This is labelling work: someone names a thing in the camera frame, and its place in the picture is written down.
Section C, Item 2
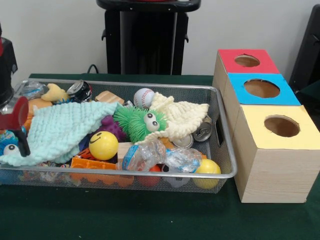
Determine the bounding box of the black cable loop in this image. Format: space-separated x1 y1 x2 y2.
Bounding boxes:
86 64 101 75

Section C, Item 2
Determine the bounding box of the black upright panel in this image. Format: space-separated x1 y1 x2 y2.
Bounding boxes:
288 4 320 101

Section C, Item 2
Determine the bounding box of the mint knitted cloth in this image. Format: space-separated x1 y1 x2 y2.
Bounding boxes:
0 101 118 167

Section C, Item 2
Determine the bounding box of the plain yellow ball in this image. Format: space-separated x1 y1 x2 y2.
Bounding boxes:
193 159 222 190

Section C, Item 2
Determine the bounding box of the crushed clear plastic bottle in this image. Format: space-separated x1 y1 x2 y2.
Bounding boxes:
115 139 167 172

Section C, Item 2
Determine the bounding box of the cream knitted cloth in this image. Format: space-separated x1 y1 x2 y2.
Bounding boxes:
136 91 210 145

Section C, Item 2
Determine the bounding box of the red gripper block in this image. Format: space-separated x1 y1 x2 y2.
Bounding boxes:
0 96 31 158

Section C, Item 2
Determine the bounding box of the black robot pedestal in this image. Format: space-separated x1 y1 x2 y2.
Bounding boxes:
96 0 202 76

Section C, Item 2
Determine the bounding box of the green spiky toy with eyes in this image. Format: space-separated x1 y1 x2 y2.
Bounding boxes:
113 106 168 145

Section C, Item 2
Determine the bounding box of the silver mesh bin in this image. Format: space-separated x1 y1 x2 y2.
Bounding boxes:
0 78 238 195

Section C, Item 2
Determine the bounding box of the orange plastic toy block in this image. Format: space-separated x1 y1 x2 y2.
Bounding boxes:
69 156 117 171

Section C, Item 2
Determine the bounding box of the globe print ball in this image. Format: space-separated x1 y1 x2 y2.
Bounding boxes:
0 129 20 149

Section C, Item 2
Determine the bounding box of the striped wooden block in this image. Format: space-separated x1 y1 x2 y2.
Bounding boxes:
94 91 125 105

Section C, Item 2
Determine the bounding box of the white baseball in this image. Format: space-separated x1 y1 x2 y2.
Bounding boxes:
133 87 156 108

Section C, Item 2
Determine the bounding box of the yellow smiley ball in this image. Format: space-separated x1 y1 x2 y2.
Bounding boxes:
88 131 119 161

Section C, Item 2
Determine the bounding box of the wooden three-hole box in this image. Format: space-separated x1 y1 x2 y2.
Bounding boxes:
212 49 315 204

